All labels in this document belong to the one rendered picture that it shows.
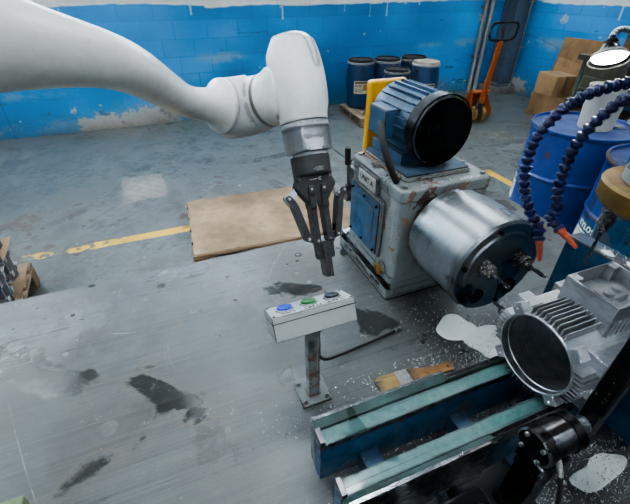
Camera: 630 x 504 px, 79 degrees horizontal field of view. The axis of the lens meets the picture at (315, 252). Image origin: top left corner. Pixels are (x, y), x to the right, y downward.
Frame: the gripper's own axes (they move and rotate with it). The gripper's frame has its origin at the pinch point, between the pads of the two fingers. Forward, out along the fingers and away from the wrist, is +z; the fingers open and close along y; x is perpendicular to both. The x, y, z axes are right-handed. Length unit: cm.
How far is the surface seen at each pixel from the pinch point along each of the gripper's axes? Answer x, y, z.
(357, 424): -10.8, -3.0, 29.7
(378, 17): 457, 310, -227
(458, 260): -3.0, 29.5, 6.8
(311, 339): 0.1, -5.8, 15.8
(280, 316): -3.1, -11.9, 8.1
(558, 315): -23.9, 32.5, 14.4
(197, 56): 478, 47, -194
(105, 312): 53, -51, 12
